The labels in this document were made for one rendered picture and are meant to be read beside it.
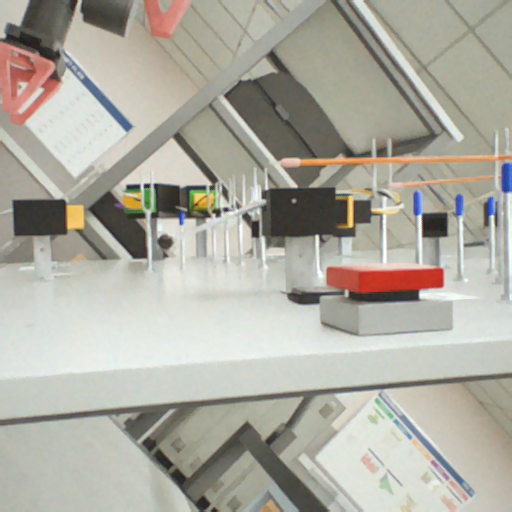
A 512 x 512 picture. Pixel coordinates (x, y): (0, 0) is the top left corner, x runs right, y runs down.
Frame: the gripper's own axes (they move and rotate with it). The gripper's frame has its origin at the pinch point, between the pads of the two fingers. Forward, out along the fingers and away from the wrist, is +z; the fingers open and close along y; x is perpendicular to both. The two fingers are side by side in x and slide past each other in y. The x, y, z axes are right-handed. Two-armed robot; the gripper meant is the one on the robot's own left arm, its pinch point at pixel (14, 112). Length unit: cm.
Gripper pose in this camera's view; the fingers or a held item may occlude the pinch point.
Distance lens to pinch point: 95.3
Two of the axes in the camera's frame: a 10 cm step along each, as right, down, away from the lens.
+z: -3.0, 9.5, -1.1
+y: -1.8, 0.6, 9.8
